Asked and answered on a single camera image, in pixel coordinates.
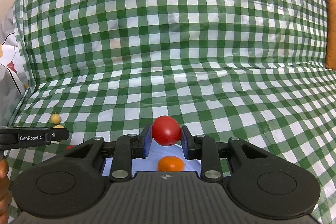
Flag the green checkered tablecloth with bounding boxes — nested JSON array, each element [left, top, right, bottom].
[[3, 0, 335, 223]]

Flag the light blue plate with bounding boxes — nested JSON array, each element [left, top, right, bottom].
[[101, 143, 204, 177]]

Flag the person's left hand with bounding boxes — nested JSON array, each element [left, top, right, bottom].
[[0, 157, 12, 224]]

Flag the yellow longan edge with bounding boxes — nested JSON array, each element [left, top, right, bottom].
[[53, 124, 64, 128]]

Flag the small orange tangerine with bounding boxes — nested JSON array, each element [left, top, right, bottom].
[[157, 156, 185, 172]]

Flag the grey patterned pillow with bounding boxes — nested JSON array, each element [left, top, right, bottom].
[[1, 7, 28, 123]]

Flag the yellow longan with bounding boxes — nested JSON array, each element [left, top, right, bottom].
[[50, 113, 62, 125]]

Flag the orange cushion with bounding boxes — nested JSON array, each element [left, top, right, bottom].
[[325, 0, 336, 71]]

